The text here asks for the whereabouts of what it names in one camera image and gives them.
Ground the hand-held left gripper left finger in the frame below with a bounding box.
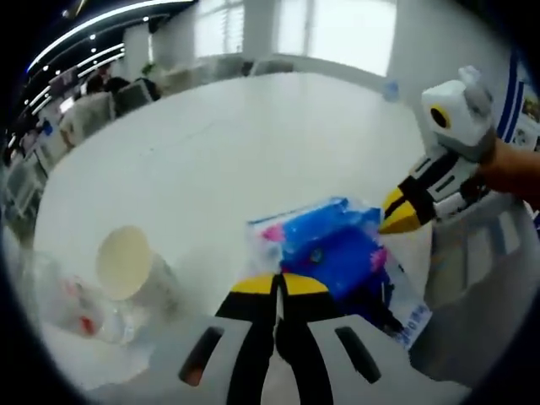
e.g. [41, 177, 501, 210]
[94, 273, 280, 405]

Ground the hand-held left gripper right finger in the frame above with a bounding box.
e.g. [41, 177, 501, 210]
[276, 273, 470, 405]

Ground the blue tissue packet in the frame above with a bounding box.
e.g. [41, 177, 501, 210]
[246, 196, 406, 317]

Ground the clear packet of blue masks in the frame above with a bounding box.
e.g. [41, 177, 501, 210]
[379, 252, 432, 352]

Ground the clear plastic bottle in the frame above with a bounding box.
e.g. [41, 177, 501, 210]
[24, 251, 144, 350]

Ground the white paper cup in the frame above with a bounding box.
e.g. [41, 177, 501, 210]
[95, 224, 181, 317]

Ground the blue white banner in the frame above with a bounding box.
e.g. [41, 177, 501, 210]
[496, 50, 540, 154]

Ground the grey office chair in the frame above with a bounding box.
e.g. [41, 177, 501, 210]
[421, 197, 537, 386]

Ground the large bright window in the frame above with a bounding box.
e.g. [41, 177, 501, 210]
[277, 0, 397, 78]

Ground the white table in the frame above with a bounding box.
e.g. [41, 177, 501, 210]
[31, 71, 435, 389]

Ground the white office chair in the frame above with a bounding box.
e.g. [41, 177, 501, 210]
[250, 58, 295, 78]

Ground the window with blinds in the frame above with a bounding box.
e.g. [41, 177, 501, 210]
[197, 0, 246, 59]

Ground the row of office workstations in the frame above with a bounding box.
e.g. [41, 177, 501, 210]
[0, 71, 85, 223]

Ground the curved ceiling light strip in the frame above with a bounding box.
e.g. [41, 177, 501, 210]
[27, 0, 197, 72]

